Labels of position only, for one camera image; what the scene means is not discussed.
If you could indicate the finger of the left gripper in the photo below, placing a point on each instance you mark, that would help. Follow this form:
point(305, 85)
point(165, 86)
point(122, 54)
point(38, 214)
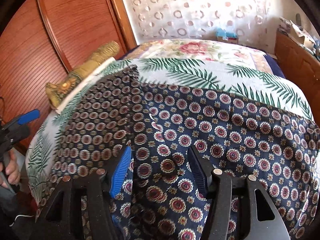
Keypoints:
point(22, 119)
point(13, 137)

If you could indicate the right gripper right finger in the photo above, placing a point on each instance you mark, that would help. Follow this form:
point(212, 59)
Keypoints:
point(239, 206)

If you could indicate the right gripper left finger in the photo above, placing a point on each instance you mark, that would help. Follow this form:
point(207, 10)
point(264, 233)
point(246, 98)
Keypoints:
point(79, 208)

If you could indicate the navy circle-patterned garment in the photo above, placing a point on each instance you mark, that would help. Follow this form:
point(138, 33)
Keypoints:
point(158, 197)

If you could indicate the person's left hand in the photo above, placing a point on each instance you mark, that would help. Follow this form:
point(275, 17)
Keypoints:
point(10, 169)

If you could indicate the golden brown patterned pillow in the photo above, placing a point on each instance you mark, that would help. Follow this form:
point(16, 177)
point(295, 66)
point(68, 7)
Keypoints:
point(58, 92)

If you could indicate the wooden louvered wardrobe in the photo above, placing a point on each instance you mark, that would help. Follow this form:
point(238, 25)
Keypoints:
point(43, 40)

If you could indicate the palm leaf bed sheet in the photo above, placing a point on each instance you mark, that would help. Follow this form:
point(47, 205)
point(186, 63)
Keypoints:
point(229, 77)

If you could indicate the navy blue mattress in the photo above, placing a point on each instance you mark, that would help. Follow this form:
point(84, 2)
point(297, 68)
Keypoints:
point(276, 70)

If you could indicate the long wooden sideboard cabinet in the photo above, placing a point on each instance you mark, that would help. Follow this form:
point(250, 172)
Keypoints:
point(300, 67)

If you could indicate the circle-patterned sheer curtain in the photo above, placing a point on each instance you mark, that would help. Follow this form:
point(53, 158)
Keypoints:
point(159, 19)

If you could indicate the floral pink quilt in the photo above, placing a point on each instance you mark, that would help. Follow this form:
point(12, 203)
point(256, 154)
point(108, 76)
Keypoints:
point(206, 50)

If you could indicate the box with blue cloth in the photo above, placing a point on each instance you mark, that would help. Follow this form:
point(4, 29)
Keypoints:
point(226, 36)

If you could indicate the cardboard box on cabinet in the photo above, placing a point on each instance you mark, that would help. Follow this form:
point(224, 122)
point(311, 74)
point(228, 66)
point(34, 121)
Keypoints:
point(301, 36)

